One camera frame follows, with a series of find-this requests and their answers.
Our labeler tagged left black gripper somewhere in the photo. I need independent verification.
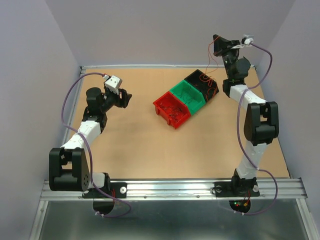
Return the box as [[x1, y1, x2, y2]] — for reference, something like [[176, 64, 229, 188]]
[[100, 81, 132, 113]]

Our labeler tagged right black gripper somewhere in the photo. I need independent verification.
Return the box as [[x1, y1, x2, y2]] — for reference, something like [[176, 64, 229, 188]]
[[214, 33, 242, 79]]

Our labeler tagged orange wire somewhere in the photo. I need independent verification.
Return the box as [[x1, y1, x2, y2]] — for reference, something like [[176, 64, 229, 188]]
[[198, 37, 221, 101]]

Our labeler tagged dark separated wire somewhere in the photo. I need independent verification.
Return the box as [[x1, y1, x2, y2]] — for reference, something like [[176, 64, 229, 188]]
[[177, 84, 198, 106]]

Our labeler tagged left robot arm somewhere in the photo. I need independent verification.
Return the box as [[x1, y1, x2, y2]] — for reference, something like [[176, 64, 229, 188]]
[[49, 87, 132, 197]]

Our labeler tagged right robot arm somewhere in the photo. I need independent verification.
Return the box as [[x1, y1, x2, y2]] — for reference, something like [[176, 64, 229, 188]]
[[212, 34, 279, 198]]

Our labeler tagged red plastic bin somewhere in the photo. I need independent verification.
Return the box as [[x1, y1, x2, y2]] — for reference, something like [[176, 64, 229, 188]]
[[153, 91, 191, 129]]

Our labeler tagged black plastic bin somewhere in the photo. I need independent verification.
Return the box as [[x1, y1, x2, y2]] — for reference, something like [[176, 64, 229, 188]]
[[184, 69, 219, 103]]

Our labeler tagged green plastic bin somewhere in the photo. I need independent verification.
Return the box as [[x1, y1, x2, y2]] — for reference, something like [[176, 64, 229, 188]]
[[169, 80, 206, 116]]

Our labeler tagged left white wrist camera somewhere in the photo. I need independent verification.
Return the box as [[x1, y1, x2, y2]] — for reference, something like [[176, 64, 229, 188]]
[[103, 74, 123, 95]]

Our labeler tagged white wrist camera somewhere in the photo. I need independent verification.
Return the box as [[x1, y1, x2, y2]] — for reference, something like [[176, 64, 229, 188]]
[[232, 34, 254, 49], [103, 74, 123, 95]]

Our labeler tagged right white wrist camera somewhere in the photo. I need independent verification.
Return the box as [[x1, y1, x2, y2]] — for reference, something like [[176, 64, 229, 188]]
[[232, 34, 254, 49]]

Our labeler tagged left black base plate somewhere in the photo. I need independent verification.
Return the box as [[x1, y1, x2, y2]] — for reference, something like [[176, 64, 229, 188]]
[[82, 182, 128, 199]]

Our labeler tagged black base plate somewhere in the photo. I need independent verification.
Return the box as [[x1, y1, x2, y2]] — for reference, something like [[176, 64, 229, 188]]
[[214, 181, 260, 198], [82, 182, 128, 199]]

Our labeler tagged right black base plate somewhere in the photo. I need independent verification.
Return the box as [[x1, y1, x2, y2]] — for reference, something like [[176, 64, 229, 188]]
[[214, 181, 260, 198]]

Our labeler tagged aluminium front rail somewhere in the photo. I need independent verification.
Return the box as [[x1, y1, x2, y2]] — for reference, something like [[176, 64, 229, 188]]
[[40, 178, 308, 202]]

